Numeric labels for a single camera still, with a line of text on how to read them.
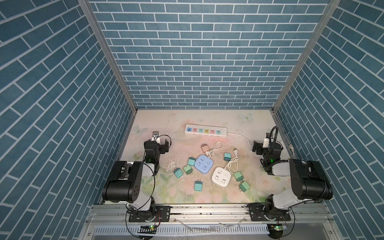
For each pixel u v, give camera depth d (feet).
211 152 3.12
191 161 2.99
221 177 2.73
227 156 3.07
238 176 2.78
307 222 2.46
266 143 2.75
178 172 2.80
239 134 3.45
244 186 2.64
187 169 2.84
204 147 3.17
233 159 3.01
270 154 2.40
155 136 2.60
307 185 1.49
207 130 3.43
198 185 2.68
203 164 2.91
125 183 1.48
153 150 2.33
